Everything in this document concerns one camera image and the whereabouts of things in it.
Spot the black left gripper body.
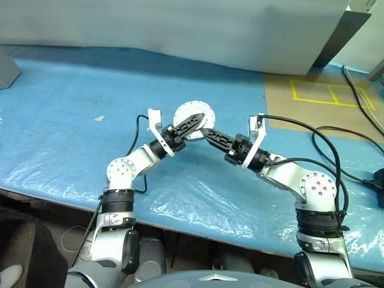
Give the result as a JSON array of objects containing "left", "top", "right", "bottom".
[{"left": 161, "top": 125, "right": 187, "bottom": 153}]

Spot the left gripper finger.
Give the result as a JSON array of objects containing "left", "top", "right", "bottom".
[{"left": 174, "top": 112, "right": 207, "bottom": 142}]

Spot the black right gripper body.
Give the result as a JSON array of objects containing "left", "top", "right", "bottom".
[{"left": 224, "top": 133, "right": 256, "bottom": 165}]

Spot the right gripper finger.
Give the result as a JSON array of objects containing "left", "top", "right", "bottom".
[{"left": 200, "top": 127, "right": 238, "bottom": 152}]

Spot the silver motor end cover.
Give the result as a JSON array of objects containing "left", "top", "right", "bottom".
[{"left": 173, "top": 101, "right": 217, "bottom": 140}]

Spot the white backdrop board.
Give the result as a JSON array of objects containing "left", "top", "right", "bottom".
[{"left": 0, "top": 0, "right": 350, "bottom": 76}]

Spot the dark grey rounded shape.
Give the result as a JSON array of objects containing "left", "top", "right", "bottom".
[
  {"left": 137, "top": 236, "right": 167, "bottom": 283},
  {"left": 212, "top": 251, "right": 256, "bottom": 274}
]

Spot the grey robot torso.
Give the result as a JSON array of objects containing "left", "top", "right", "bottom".
[{"left": 133, "top": 269, "right": 271, "bottom": 288}]

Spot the black power adapter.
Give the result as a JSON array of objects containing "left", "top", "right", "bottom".
[{"left": 374, "top": 168, "right": 384, "bottom": 191}]

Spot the dark grey upright panel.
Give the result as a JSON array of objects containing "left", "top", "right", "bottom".
[{"left": 311, "top": 11, "right": 373, "bottom": 68}]

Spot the grey metal box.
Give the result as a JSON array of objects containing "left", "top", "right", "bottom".
[{"left": 0, "top": 46, "right": 23, "bottom": 90}]

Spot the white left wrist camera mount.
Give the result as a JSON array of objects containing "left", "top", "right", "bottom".
[{"left": 146, "top": 108, "right": 176, "bottom": 158}]

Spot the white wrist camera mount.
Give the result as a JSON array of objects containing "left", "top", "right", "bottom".
[
  {"left": 146, "top": 108, "right": 176, "bottom": 158},
  {"left": 241, "top": 113, "right": 267, "bottom": 170}
]

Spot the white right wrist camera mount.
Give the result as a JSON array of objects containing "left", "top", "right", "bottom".
[{"left": 241, "top": 113, "right": 267, "bottom": 170}]

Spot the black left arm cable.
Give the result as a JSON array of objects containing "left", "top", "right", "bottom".
[{"left": 70, "top": 114, "right": 150, "bottom": 268}]

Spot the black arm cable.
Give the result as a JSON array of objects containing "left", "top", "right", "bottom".
[
  {"left": 259, "top": 115, "right": 351, "bottom": 232},
  {"left": 70, "top": 114, "right": 150, "bottom": 268}
]

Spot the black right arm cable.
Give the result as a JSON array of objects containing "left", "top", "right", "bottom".
[{"left": 259, "top": 115, "right": 351, "bottom": 232}]

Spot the black power adapter cable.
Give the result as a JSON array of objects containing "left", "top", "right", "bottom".
[{"left": 311, "top": 126, "right": 384, "bottom": 184}]

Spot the long black cable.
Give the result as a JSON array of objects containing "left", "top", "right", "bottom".
[{"left": 343, "top": 65, "right": 384, "bottom": 137}]

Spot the aluminium profile post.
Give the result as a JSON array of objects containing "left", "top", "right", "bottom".
[{"left": 368, "top": 58, "right": 384, "bottom": 82}]

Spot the black fabric strap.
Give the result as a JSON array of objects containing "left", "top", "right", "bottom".
[{"left": 0, "top": 209, "right": 69, "bottom": 288}]

